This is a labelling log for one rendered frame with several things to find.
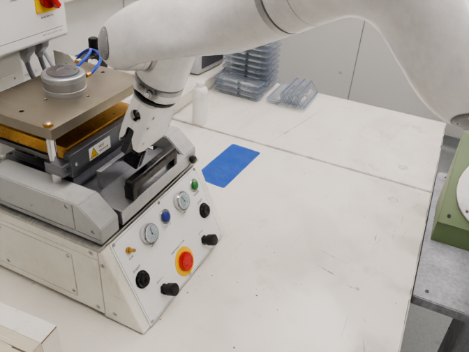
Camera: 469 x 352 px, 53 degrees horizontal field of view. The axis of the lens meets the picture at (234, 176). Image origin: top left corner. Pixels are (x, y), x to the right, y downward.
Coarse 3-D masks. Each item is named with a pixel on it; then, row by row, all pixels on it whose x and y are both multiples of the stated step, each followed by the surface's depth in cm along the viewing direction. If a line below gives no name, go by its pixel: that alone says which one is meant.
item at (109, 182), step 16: (112, 160) 89; (144, 160) 97; (96, 176) 91; (112, 176) 89; (128, 176) 92; (160, 176) 93; (176, 176) 98; (112, 192) 87; (144, 192) 88; (112, 208) 83; (128, 208) 84
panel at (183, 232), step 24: (192, 168) 104; (168, 192) 97; (192, 192) 104; (144, 216) 90; (192, 216) 103; (120, 240) 84; (168, 240) 95; (192, 240) 102; (120, 264) 84; (144, 264) 89; (168, 264) 95; (144, 288) 88; (144, 312) 88
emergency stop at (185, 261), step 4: (184, 252) 98; (188, 252) 99; (180, 256) 98; (184, 256) 98; (188, 256) 99; (192, 256) 100; (180, 260) 97; (184, 260) 98; (188, 260) 99; (192, 260) 100; (180, 264) 97; (184, 264) 97; (188, 264) 99; (192, 264) 100; (184, 268) 98; (188, 268) 98
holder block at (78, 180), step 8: (8, 152) 92; (112, 152) 95; (120, 152) 97; (16, 160) 90; (24, 160) 90; (40, 160) 90; (104, 160) 93; (40, 168) 88; (88, 168) 89; (96, 168) 91; (80, 176) 88; (88, 176) 90; (80, 184) 88
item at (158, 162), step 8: (160, 152) 92; (168, 152) 93; (176, 152) 95; (152, 160) 90; (160, 160) 90; (168, 160) 93; (176, 160) 96; (144, 168) 87; (152, 168) 88; (160, 168) 91; (136, 176) 85; (144, 176) 86; (152, 176) 89; (128, 184) 84; (136, 184) 84; (128, 192) 85; (136, 192) 85
